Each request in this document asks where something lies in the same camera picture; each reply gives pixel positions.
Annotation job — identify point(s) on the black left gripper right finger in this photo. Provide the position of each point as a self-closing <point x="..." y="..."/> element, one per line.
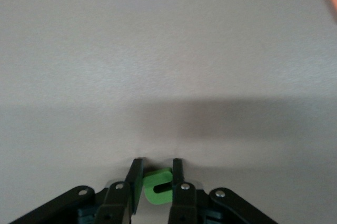
<point x="184" y="203"/>

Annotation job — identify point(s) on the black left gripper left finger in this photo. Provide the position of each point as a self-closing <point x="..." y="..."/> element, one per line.
<point x="116" y="203"/>

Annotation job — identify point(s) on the green foam letter u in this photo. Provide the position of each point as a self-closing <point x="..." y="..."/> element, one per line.
<point x="158" y="178"/>

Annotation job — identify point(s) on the brown table cover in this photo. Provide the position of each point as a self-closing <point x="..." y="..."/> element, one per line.
<point x="131" y="50"/>

